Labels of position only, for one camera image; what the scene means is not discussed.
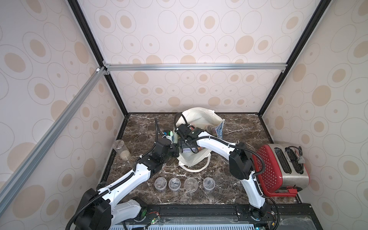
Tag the black corner frame post left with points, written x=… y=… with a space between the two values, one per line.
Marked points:
x=77 y=11

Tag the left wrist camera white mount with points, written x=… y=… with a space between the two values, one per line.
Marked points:
x=169 y=135

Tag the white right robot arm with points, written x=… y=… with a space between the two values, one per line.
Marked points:
x=244 y=163

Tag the clear seed jar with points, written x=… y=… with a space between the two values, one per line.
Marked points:
x=174 y=184
x=191 y=185
x=209 y=184
x=160 y=184

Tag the silver aluminium crossbar back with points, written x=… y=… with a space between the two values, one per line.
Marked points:
x=202 y=67

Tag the red and steel toaster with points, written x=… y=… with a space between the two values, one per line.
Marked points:
x=285 y=173

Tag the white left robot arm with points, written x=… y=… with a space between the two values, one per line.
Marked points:
x=100 y=209

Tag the cream canvas starry night bag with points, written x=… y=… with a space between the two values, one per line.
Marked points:
x=206 y=120

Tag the black corner frame post right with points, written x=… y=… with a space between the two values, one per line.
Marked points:
x=309 y=29

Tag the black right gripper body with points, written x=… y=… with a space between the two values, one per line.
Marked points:
x=182 y=130

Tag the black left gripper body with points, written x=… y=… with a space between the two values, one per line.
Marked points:
x=173 y=151

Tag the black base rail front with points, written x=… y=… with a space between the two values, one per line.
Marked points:
x=226 y=217

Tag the black corner frame post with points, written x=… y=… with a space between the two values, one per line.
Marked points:
x=77 y=11
x=309 y=29

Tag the clear plastic jar by wall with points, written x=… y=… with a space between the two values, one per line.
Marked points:
x=121 y=149

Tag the purple label seed jar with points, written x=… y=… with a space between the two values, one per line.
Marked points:
x=193 y=150

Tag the silver aluminium bar left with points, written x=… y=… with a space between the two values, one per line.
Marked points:
x=25 y=170

